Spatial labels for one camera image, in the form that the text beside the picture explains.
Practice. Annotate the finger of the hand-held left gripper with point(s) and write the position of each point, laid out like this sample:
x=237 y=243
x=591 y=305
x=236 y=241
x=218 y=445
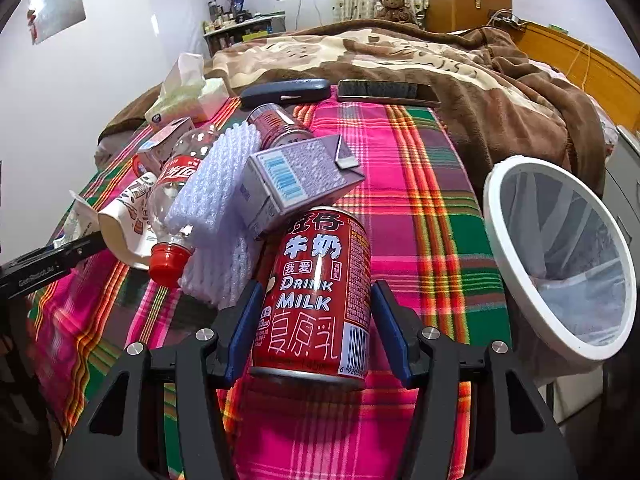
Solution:
x=82 y=249

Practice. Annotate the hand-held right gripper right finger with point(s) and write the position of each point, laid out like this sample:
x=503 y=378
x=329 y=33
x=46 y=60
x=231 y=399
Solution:
x=391 y=332

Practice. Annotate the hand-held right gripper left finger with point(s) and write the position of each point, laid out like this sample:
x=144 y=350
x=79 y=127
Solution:
x=245 y=332

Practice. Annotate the white paper cup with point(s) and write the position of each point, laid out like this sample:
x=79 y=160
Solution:
x=125 y=220

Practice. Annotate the red milk drink can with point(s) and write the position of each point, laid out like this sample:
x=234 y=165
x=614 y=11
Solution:
x=310 y=310
x=275 y=127

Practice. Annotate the white foam fruit net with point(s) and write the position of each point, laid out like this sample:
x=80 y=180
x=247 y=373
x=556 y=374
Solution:
x=210 y=210

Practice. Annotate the white round mirror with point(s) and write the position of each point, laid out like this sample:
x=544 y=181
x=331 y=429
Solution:
x=492 y=210

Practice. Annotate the crumpled clear plastic wrapper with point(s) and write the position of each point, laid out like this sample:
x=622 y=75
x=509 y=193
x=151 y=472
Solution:
x=82 y=215

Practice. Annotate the clear plastic cola bottle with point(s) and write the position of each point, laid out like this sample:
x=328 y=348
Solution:
x=172 y=180

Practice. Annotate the pink green plaid cloth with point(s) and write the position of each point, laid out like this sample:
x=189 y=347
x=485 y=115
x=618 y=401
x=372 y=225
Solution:
x=425 y=210

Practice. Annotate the small white red box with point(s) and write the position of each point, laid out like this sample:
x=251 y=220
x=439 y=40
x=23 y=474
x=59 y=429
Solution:
x=165 y=145

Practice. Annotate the white milk carton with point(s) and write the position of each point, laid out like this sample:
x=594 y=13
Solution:
x=300 y=175

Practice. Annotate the yellow tissue pack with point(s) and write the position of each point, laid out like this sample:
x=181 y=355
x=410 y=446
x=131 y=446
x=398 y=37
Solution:
x=195 y=102

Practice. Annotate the black smartphone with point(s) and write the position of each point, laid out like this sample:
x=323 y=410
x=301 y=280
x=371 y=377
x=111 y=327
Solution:
x=385 y=91

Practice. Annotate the dark blue glasses case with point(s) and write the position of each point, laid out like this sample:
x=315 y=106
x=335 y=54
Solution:
x=285 y=91

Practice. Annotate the brown plush blanket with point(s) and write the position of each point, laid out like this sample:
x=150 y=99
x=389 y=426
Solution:
x=450 y=85

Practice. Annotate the grey cabinet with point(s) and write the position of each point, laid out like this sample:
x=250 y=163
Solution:
x=622 y=200

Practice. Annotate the brown teddy bear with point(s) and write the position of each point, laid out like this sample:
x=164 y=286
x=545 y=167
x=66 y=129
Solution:
x=395 y=7

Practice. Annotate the wooden headboard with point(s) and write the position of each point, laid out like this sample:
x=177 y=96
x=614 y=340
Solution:
x=565 y=55

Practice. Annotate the power strip with plugs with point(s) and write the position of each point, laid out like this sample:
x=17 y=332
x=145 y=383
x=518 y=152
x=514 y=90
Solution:
x=507 y=19

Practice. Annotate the wall poster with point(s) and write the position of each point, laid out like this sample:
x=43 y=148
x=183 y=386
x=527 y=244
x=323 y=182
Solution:
x=55 y=10

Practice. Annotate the cluttered wall shelf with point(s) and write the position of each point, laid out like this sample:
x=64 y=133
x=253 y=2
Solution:
x=240 y=30

